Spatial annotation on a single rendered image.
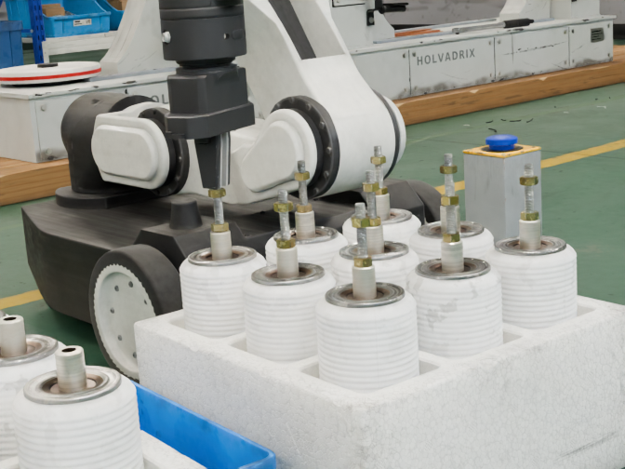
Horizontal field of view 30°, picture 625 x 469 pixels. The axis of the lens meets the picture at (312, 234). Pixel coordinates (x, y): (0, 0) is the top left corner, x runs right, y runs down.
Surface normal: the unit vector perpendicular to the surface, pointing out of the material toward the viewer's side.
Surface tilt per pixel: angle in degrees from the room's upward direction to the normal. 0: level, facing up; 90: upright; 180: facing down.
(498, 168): 90
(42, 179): 90
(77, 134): 78
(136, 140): 90
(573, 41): 90
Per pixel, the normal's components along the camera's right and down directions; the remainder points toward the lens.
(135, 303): -0.75, 0.20
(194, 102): -0.49, 0.23
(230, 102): 0.87, 0.06
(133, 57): 0.66, 0.13
